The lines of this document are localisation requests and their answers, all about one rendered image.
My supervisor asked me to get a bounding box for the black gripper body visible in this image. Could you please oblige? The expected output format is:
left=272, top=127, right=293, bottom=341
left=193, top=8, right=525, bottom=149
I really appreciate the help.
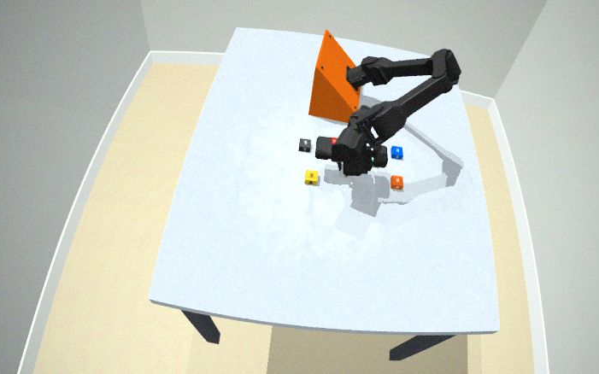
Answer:
left=315, top=136, right=388, bottom=168

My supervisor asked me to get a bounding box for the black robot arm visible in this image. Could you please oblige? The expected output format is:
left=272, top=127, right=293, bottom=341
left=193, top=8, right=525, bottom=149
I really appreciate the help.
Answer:
left=332, top=49, right=461, bottom=176

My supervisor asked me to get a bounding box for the blue block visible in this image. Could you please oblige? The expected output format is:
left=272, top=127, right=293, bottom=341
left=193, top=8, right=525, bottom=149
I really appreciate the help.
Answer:
left=391, top=146, right=403, bottom=159

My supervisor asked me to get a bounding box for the yellow block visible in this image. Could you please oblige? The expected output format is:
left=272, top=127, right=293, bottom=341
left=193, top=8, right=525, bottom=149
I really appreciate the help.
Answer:
left=304, top=170, right=318, bottom=185

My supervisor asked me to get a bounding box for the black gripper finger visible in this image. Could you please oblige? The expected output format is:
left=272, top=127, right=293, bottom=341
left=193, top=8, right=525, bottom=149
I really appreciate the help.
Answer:
left=331, top=158, right=342, bottom=171

